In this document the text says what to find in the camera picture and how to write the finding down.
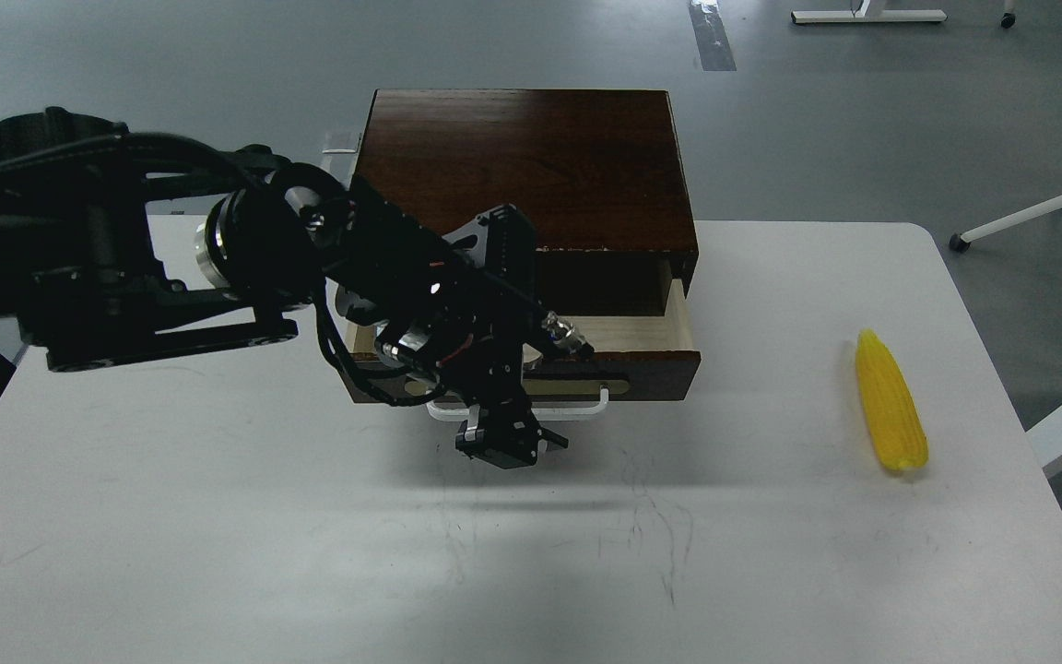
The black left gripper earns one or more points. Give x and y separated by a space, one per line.
421 314

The dark wooden drawer box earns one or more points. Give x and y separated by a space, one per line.
597 171

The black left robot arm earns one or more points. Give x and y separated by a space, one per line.
120 247

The white desk leg base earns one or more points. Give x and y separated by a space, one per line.
869 12

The white floor tape marker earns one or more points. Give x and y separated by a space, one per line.
339 153

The wooden drawer with white handle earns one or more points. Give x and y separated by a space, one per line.
638 358

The grey floor tape strip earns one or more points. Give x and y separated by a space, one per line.
714 52

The yellow corn cob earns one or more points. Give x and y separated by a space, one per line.
893 423

